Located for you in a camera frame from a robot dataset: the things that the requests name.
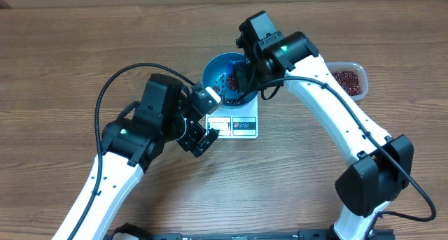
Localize teal metal bowl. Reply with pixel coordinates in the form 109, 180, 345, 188
202, 52, 258, 109

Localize blue plastic measuring scoop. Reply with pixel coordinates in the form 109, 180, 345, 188
226, 60, 246, 76

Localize clear plastic container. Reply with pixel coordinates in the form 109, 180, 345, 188
326, 62, 369, 101

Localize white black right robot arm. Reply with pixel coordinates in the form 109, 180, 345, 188
234, 10, 414, 239

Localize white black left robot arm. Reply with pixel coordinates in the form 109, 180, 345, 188
54, 73, 221, 239

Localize red beans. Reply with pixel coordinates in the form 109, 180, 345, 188
211, 70, 367, 106

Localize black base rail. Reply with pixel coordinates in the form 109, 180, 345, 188
104, 223, 396, 240

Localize white digital kitchen scale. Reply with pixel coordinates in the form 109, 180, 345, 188
205, 97, 259, 139

